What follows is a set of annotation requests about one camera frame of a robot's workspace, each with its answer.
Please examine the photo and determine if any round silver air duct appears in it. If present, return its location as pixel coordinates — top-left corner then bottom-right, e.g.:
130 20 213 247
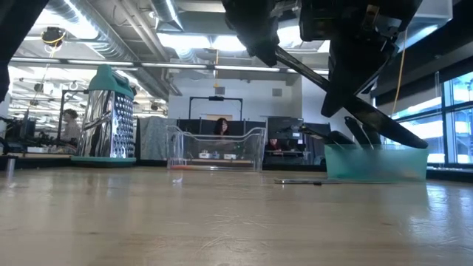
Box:
31 0 174 101

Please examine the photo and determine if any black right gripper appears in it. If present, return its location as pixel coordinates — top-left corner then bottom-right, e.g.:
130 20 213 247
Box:
221 0 400 119

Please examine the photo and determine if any silver butter knife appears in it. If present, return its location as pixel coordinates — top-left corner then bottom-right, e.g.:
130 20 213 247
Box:
273 178 395 185

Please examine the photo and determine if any black robot rig frame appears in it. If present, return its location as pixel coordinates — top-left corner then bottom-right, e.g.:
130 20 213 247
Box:
188 95 245 121

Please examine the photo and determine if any person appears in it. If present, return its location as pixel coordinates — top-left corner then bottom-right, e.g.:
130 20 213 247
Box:
212 117 231 137
265 137 295 153
61 108 83 151

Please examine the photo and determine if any black yellow cable reel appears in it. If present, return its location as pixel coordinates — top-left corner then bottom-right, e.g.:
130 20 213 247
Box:
40 26 67 48

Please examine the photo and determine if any black equipment cabinet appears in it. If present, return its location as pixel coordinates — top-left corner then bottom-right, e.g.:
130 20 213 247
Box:
266 115 307 167

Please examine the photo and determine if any large window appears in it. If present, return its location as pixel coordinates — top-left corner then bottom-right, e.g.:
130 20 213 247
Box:
376 69 473 166

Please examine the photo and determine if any steel box grater teal handle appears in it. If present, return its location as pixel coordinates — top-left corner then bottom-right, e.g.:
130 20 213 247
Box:
70 64 137 168

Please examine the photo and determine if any grey cloth partition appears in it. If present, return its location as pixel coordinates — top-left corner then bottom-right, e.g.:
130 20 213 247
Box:
135 115 175 162

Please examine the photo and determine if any light wooden workbench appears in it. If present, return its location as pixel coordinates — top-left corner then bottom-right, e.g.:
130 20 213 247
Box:
0 151 73 160

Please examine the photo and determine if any rectangular silver air duct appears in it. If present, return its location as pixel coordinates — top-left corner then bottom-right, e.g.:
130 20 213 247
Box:
397 0 454 59

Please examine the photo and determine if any slotted black turner steel neck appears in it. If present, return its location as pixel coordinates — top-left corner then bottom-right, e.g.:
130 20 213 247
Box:
275 44 430 150

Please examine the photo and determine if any yellow hanging cable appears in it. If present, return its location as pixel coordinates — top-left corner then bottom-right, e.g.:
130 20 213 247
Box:
391 29 408 115

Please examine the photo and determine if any teal translucent plastic bin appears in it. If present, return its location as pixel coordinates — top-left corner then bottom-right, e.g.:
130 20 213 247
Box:
324 143 429 183

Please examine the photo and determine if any all-black slotted spatula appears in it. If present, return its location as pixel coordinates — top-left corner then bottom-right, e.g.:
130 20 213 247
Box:
298 124 355 146

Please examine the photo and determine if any clear plastic bin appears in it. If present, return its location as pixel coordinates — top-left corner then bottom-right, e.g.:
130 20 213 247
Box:
166 125 268 173

